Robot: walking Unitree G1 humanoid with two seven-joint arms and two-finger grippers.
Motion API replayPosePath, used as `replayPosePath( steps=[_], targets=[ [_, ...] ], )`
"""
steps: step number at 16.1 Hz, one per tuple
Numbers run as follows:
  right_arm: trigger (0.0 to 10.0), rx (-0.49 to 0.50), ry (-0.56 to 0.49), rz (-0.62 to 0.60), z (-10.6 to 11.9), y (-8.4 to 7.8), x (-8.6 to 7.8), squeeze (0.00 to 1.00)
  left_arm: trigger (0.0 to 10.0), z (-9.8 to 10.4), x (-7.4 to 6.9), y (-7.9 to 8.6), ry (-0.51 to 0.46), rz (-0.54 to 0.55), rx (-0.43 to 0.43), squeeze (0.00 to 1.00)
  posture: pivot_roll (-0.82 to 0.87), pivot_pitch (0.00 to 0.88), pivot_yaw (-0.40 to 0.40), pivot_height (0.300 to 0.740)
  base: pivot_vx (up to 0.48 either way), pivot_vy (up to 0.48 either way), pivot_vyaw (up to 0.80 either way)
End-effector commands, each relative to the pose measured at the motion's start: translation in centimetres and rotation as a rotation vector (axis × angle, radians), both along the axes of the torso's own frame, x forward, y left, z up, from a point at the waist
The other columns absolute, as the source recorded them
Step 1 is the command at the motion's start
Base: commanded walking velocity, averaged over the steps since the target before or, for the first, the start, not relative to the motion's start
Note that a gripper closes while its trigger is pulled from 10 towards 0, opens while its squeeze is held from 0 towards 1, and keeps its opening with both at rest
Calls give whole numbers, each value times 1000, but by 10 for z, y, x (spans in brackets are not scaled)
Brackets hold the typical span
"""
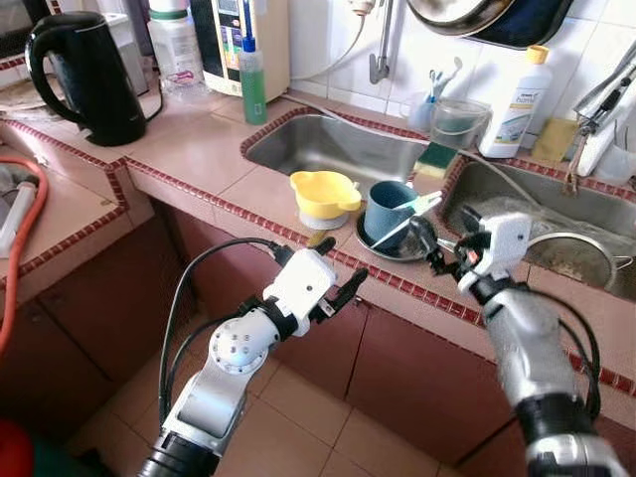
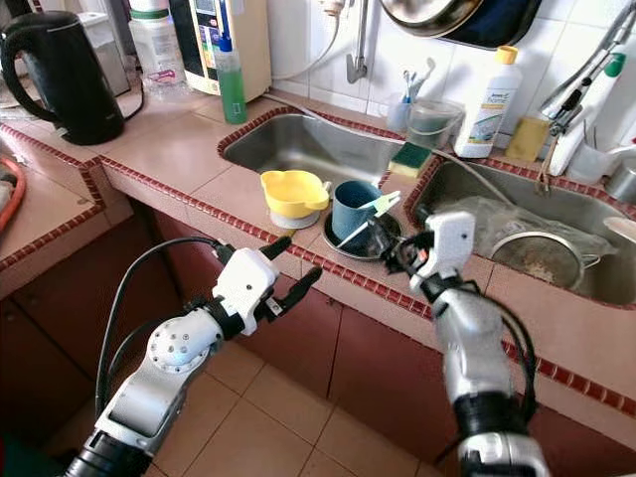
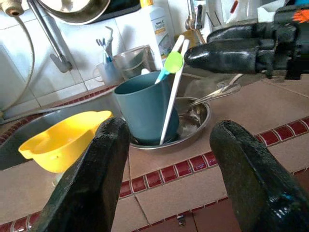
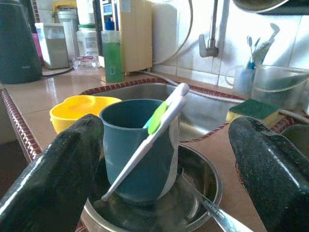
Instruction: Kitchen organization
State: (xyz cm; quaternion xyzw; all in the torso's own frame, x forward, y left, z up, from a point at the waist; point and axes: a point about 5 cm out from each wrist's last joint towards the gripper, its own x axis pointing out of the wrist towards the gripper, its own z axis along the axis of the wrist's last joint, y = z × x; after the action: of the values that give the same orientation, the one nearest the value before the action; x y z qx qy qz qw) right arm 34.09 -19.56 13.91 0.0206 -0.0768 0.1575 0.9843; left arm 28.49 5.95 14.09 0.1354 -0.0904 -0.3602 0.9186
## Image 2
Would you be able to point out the round steel plate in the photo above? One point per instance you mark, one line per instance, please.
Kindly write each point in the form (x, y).
(348, 250)

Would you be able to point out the green white training chopsticks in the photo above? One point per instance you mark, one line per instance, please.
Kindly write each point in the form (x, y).
(386, 204)

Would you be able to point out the blue mug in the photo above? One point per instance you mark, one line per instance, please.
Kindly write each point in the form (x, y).
(348, 209)

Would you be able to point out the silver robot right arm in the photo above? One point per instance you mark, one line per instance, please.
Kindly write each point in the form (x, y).
(472, 348)

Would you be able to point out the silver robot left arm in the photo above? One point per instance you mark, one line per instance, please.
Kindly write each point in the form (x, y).
(149, 397)

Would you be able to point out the green yellow scrub sponge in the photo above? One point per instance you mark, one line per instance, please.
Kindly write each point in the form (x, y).
(411, 159)

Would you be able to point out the clear plastic bag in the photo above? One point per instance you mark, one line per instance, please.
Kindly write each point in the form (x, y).
(497, 219)

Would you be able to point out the white toothbrush cup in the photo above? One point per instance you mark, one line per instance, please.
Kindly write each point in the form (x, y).
(397, 117)

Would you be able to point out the wide steel sink basin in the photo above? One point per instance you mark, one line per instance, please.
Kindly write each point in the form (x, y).
(537, 204)

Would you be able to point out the white detergent bottle yellow cap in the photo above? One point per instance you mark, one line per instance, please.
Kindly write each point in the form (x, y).
(492, 109)

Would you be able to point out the blue white toothbrush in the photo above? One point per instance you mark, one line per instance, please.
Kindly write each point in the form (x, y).
(417, 79)

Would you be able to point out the green liquid soap bottle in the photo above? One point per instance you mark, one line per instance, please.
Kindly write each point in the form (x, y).
(233, 94)

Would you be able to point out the clear plastic cup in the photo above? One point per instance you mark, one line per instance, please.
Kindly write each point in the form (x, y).
(591, 164)

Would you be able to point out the chrome sink faucet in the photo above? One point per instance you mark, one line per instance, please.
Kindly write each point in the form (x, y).
(571, 104)

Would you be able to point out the wooden spatula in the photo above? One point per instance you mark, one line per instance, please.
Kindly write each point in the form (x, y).
(622, 231)

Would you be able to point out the beige water filter appliance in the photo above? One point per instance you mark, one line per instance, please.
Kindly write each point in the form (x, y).
(248, 50)

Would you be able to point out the hanging steel wok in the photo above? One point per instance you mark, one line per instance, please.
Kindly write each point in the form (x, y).
(432, 15)

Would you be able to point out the steel cup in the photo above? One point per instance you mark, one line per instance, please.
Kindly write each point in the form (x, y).
(622, 179)

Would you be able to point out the hanging dark pan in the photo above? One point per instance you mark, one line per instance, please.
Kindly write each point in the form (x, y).
(512, 25)

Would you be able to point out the clear plastic labelled bottle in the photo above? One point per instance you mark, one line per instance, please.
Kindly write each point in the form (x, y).
(157, 50)

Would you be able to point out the grey countertop appliance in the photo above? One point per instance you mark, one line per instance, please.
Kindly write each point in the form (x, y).
(104, 50)

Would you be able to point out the black electric kettle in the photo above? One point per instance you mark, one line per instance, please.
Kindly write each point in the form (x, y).
(70, 79)

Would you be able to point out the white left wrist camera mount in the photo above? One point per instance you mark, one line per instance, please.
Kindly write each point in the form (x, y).
(243, 278)

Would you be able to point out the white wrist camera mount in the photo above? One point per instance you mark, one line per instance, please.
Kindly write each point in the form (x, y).
(449, 243)
(243, 278)

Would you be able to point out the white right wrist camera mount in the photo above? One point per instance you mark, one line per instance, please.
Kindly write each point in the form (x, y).
(449, 243)

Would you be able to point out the chrome wall tap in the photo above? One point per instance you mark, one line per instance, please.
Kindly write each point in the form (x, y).
(358, 62)

